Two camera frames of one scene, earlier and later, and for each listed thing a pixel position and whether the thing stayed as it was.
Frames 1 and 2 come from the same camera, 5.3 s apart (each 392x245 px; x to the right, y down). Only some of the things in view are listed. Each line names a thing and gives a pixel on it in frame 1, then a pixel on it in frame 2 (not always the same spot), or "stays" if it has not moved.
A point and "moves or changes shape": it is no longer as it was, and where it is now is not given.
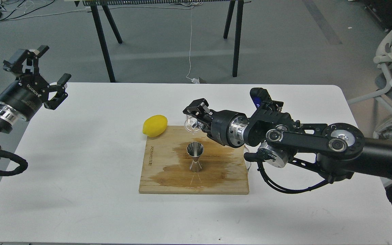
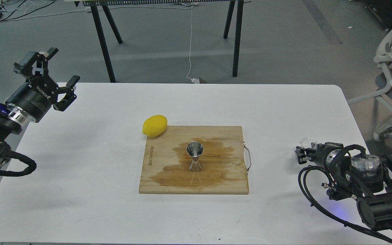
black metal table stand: x=102 y=4 stays
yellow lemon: x=154 y=125 stays
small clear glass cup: x=192 y=125 moves or changes shape
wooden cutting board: x=166 y=163 stays
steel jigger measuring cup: x=195 y=149 stays
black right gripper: x=227 y=127 → x=323 y=150
